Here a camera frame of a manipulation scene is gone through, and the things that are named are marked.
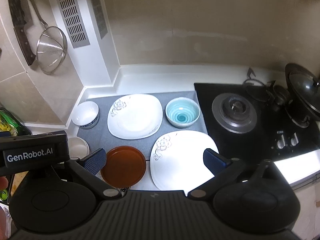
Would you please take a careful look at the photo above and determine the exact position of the plain white bowl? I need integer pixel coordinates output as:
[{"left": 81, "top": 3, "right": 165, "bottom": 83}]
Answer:
[{"left": 68, "top": 137, "right": 90, "bottom": 159}]

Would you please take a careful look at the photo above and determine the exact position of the brown round plate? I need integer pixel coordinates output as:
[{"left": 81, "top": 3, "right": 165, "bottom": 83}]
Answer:
[{"left": 100, "top": 146, "right": 146, "bottom": 189}]

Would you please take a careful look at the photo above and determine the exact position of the white floral plate front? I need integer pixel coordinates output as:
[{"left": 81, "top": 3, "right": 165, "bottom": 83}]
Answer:
[{"left": 150, "top": 130, "right": 218, "bottom": 194}]

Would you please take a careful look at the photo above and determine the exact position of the white floral plate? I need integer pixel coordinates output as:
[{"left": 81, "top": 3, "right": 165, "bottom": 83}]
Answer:
[
  {"left": 107, "top": 94, "right": 163, "bottom": 140},
  {"left": 150, "top": 130, "right": 218, "bottom": 194}
]

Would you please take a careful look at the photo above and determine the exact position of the white bowl blue pattern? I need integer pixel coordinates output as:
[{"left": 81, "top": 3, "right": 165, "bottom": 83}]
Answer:
[{"left": 72, "top": 101, "right": 100, "bottom": 129}]

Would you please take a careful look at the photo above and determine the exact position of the teal spiral bowl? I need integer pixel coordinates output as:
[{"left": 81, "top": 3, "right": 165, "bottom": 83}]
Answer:
[{"left": 165, "top": 97, "right": 201, "bottom": 128}]

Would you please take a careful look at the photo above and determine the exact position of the person's left hand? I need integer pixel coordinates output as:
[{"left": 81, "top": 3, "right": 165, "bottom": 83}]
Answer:
[{"left": 0, "top": 177, "right": 8, "bottom": 191}]

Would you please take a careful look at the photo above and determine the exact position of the green snack bag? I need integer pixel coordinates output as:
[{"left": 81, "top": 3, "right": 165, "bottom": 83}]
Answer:
[{"left": 0, "top": 107, "right": 24, "bottom": 137}]

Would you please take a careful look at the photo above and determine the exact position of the black gas stove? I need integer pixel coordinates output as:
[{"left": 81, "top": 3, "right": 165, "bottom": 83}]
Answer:
[{"left": 194, "top": 83, "right": 319, "bottom": 164}]

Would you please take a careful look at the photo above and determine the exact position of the left stove burner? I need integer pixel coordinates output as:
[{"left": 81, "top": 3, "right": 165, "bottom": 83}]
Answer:
[{"left": 212, "top": 93, "right": 258, "bottom": 134}]

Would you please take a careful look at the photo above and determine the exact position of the left stove knob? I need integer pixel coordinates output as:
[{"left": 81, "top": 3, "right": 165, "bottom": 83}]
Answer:
[{"left": 277, "top": 134, "right": 286, "bottom": 150}]

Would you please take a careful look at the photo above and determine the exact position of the stove knob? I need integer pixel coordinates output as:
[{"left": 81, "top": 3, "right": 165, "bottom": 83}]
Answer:
[
  {"left": 290, "top": 133, "right": 299, "bottom": 147},
  {"left": 277, "top": 134, "right": 286, "bottom": 150}
]

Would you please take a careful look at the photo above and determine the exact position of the grey counter mat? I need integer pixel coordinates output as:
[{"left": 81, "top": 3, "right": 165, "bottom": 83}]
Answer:
[{"left": 78, "top": 91, "right": 198, "bottom": 160}]

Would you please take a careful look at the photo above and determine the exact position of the right stove knob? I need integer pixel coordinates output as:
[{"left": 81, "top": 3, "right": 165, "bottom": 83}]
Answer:
[{"left": 290, "top": 133, "right": 299, "bottom": 147}]

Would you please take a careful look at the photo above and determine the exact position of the small dark pot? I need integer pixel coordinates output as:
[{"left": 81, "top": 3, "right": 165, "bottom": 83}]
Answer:
[{"left": 272, "top": 85, "right": 290, "bottom": 106}]

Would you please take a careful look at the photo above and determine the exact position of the metal mesh strainer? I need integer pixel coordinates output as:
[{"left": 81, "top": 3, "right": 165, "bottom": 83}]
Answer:
[{"left": 29, "top": 0, "right": 68, "bottom": 75}]

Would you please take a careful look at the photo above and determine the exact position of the black wok lid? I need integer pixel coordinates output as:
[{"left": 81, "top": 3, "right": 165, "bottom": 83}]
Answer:
[{"left": 285, "top": 63, "right": 319, "bottom": 121}]

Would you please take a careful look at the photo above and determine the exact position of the front vent grille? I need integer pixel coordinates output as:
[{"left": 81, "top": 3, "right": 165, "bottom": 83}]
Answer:
[{"left": 57, "top": 0, "right": 90, "bottom": 48}]

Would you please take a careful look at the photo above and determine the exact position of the side vent grille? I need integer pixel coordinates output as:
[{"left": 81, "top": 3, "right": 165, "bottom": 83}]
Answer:
[{"left": 91, "top": 0, "right": 107, "bottom": 39}]

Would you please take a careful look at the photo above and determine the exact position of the black pot support ring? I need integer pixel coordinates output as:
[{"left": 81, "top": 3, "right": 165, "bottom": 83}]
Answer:
[{"left": 242, "top": 67, "right": 276, "bottom": 103}]

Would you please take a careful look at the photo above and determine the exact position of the cleaver with wooden handle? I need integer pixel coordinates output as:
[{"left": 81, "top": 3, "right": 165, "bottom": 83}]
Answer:
[{"left": 8, "top": 0, "right": 36, "bottom": 66}]

